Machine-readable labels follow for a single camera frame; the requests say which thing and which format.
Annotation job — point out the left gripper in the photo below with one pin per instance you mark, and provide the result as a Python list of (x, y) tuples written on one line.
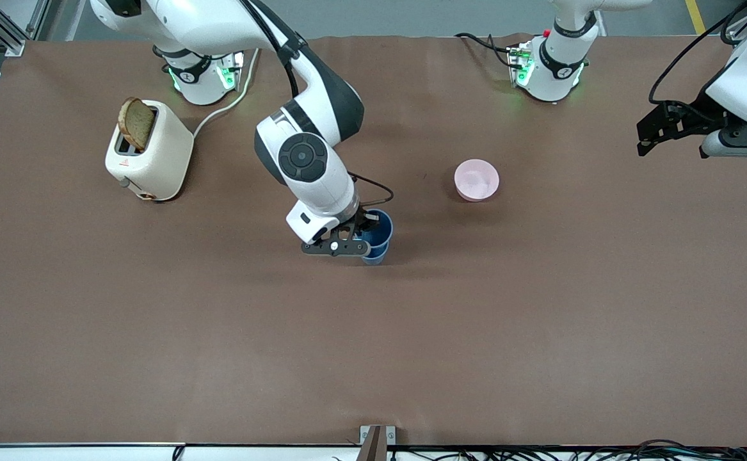
[(695, 113)]

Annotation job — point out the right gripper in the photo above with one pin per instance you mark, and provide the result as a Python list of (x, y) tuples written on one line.
[(365, 224)]

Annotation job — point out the blue plastic cup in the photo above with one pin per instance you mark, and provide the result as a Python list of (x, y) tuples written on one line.
[(379, 243)]

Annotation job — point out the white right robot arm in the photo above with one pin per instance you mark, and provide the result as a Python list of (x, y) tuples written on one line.
[(309, 157)]

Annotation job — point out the pink bowl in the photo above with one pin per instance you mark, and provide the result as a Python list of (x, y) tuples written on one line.
[(477, 180)]

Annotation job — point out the brown table cover mat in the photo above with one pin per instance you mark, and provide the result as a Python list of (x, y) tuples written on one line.
[(219, 333)]

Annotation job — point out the white two-slot toaster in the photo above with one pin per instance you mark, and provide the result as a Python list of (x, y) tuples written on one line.
[(155, 160)]

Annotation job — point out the brown toast slice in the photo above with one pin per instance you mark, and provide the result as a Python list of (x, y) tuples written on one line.
[(136, 125)]

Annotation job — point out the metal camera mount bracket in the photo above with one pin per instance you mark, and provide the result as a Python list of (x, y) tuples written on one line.
[(376, 442)]

